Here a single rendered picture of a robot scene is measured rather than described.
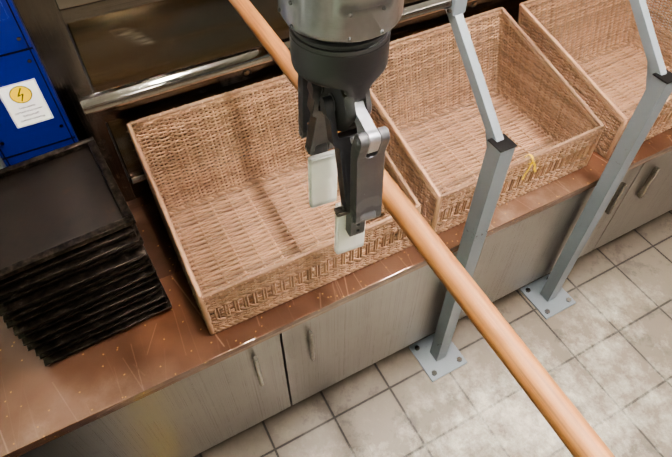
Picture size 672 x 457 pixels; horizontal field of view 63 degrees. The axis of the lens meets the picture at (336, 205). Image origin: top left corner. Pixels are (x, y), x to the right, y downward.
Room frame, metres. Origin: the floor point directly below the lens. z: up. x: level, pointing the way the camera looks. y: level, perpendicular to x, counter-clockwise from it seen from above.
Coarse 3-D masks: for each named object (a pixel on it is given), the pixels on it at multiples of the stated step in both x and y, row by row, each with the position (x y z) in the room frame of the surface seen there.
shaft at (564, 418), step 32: (256, 32) 0.84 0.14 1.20; (288, 64) 0.74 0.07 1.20; (384, 192) 0.47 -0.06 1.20; (416, 224) 0.42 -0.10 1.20; (448, 256) 0.37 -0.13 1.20; (448, 288) 0.34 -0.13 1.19; (480, 320) 0.29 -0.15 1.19; (512, 352) 0.25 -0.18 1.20; (544, 384) 0.22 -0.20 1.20; (544, 416) 0.19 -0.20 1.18; (576, 416) 0.19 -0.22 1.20; (576, 448) 0.16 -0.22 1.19; (608, 448) 0.16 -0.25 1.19
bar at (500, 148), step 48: (432, 0) 0.99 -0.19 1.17; (288, 48) 0.84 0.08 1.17; (96, 96) 0.70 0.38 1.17; (144, 96) 0.72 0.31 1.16; (480, 96) 0.90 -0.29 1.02; (624, 144) 1.05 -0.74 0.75; (480, 192) 0.83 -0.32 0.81; (480, 240) 0.82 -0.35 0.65; (576, 240) 1.05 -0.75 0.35; (528, 288) 1.09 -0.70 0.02; (432, 336) 0.90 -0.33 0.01
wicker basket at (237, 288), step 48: (240, 96) 1.13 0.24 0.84; (240, 144) 1.09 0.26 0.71; (288, 144) 1.14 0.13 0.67; (192, 192) 1.00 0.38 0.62; (240, 192) 1.03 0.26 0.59; (288, 192) 1.03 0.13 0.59; (192, 240) 0.86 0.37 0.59; (240, 240) 0.86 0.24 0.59; (384, 240) 0.82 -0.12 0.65; (192, 288) 0.68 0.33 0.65; (240, 288) 0.64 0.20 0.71; (288, 288) 0.69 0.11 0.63
